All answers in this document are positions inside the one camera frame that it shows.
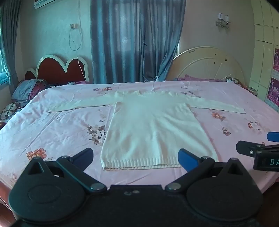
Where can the cream towel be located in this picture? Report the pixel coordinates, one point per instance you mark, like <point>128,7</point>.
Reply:
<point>152,131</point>

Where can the small pink poster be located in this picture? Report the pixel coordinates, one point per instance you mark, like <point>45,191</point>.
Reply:
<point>276,60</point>

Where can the red heart-shaped headboard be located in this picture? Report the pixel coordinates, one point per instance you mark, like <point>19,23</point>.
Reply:
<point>54,69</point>

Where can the blue pillow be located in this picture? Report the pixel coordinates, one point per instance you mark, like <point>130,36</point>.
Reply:
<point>24,88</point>

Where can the diamond-patterned pillow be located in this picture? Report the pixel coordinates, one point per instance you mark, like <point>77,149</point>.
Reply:
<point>11,109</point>

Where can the narrow blue-grey curtain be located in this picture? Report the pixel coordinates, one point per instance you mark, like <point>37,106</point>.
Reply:
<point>8,43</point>

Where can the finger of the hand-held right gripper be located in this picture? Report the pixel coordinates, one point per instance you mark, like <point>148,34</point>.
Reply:
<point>273,136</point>
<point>246,148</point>

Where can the window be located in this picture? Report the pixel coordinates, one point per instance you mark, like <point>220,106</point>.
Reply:
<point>3,63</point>

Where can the wall socket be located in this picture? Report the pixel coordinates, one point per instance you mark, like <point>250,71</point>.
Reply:
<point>74,26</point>

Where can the cream round headboard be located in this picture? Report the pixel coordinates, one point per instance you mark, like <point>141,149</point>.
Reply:
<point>207,65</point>

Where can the white air conditioner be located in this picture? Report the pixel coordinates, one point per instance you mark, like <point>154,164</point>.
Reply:
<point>43,3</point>

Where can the wide blue-grey curtain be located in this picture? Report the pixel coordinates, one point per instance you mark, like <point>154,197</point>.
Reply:
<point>130,43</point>

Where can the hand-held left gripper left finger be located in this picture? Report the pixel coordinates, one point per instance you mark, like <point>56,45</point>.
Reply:
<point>84,156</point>

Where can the pink pillow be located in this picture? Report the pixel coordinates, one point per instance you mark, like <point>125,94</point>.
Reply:
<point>200,78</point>

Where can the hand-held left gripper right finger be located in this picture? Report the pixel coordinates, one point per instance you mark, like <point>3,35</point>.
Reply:
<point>187,158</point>

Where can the cream wardrobe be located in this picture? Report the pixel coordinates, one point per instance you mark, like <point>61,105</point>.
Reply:
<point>261,54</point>

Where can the white pump bottle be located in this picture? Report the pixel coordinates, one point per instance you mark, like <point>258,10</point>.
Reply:
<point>156,78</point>

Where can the pink floral bed sheet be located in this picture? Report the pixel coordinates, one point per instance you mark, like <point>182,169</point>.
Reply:
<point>65,122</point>

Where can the small patterned cushion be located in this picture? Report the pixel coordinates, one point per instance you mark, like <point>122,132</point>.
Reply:
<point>235,81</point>

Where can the large pink poster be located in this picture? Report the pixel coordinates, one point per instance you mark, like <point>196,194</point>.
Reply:
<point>274,91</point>

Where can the crystal wall lamp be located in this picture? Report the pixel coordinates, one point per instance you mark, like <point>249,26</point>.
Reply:
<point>222,20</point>

